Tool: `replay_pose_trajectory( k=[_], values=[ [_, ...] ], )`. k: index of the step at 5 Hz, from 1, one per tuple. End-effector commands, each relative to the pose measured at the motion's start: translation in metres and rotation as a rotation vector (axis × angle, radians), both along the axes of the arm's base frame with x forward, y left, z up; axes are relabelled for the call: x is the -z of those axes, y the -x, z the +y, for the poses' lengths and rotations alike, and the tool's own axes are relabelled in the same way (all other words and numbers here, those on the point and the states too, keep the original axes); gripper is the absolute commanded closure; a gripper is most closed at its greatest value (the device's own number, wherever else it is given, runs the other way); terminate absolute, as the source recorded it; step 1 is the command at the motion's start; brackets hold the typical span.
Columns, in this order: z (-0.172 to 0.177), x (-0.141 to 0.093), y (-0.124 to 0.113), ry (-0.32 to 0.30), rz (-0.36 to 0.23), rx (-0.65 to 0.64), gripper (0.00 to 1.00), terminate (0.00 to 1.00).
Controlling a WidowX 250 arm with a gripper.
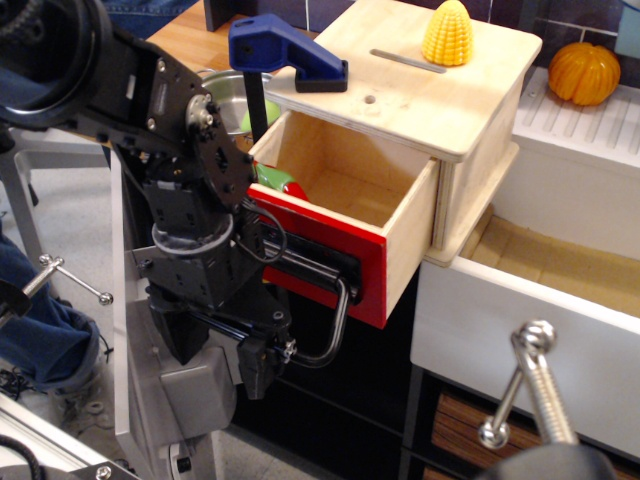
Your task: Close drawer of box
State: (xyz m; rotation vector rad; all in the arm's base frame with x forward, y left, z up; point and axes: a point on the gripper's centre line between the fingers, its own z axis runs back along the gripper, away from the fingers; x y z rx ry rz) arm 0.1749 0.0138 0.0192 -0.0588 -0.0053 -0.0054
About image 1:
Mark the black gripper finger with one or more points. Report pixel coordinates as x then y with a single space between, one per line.
261 362
182 334

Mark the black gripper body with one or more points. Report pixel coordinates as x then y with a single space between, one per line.
218 278

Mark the wooden drawer with red front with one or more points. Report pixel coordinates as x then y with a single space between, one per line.
369 198

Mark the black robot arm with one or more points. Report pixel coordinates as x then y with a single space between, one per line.
65 65

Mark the light wooden box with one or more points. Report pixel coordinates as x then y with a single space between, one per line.
462 118

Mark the green and red toy pepper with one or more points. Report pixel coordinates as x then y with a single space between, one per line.
279 180

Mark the person's leg in jeans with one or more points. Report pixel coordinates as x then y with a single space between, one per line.
55 346

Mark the left steel clamp screw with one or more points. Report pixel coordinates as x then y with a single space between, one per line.
17 300

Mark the steel clamp screw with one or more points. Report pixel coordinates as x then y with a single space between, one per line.
17 300
531 344

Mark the steel pot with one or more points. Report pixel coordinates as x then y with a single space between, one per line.
227 89

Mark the blue bar clamp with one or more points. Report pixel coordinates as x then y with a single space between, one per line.
266 43

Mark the near steel clamp screw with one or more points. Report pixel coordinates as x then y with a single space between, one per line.
531 344

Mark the white toy sink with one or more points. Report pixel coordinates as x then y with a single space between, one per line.
559 242

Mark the yellow toy corn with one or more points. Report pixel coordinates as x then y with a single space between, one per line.
449 40

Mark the orange toy pumpkin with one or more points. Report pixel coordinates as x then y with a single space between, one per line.
584 74

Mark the grey metal bracket mount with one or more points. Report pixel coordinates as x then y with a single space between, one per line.
168 416

